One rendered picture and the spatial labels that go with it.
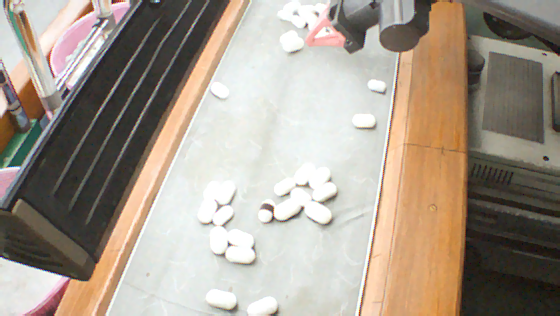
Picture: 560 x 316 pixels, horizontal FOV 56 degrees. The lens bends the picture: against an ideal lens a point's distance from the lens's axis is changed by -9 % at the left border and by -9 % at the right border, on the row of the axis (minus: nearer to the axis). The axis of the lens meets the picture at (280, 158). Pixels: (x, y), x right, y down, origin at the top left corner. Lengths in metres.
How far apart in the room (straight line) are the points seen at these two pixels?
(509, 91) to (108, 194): 1.14
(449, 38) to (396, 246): 0.45
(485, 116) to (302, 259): 0.72
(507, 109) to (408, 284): 0.75
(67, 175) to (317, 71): 0.65
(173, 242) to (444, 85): 0.48
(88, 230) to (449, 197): 0.51
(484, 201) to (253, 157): 0.66
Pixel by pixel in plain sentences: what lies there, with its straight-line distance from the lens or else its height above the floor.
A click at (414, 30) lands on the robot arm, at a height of 0.90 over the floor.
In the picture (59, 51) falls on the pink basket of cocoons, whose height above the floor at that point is 0.76.
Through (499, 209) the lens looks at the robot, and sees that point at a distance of 1.33.
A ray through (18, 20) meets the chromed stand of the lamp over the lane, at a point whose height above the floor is 1.07.
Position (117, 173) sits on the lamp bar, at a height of 1.06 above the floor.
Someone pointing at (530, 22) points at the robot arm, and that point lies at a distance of 0.65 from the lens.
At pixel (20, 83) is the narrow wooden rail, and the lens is 1.05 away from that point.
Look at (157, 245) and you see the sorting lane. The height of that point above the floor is 0.74.
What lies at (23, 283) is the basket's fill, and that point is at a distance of 0.80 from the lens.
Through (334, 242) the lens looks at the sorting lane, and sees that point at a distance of 0.73.
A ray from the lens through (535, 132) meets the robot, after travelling 1.32.
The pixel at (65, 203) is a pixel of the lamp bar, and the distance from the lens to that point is 0.37.
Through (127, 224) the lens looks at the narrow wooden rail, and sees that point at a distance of 0.76.
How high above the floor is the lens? 1.36
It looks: 49 degrees down
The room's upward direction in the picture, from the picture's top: 4 degrees counter-clockwise
